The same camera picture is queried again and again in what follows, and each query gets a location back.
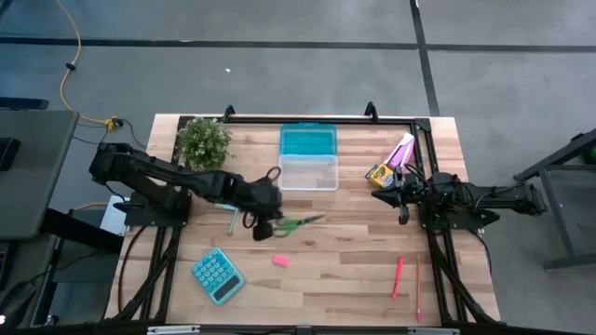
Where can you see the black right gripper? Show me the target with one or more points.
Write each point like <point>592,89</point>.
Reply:
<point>419,193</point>

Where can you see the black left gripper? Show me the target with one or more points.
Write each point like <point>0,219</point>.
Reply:
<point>263,200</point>

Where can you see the yellow green crayon box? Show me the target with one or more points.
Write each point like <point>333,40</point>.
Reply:
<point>381,176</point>

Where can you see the teal pencil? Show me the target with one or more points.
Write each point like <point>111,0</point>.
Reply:
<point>232,223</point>

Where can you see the green scissors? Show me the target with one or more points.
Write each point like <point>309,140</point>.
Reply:
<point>300,223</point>

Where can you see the pink eraser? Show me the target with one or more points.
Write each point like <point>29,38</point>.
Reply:
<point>281,261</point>

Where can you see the red pen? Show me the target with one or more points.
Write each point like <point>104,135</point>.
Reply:
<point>398,277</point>

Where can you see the orange pencil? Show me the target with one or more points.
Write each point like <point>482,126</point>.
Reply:
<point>418,288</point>

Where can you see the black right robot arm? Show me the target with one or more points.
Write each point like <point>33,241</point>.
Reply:
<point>493,197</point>

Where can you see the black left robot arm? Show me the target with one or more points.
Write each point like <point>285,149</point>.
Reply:
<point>139,167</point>

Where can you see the clear pencil case teal lid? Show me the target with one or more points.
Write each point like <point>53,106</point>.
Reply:
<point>308,139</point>

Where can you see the green potted plant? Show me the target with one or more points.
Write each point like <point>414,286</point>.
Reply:
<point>205,142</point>

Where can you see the teal calculator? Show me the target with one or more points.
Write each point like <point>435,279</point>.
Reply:
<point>216,275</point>

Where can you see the black metal table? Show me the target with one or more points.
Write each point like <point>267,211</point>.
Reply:
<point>559,195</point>

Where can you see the grey desk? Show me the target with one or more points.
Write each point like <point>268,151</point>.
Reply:
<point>32,186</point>

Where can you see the black flat bar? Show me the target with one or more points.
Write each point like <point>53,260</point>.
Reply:
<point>23,103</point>

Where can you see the black device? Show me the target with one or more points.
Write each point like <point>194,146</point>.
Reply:
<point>8,153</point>

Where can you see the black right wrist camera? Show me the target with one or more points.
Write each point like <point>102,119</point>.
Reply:
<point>404,215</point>

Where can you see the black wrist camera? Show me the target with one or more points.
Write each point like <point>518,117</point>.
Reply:
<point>404,215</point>
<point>263,231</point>

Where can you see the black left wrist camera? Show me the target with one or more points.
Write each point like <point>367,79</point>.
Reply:
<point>263,231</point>

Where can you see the black aluminium table frame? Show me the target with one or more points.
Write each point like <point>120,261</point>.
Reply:
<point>326,120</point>

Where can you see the silver bracket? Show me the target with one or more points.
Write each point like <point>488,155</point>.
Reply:
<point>172,330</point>
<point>433,331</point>

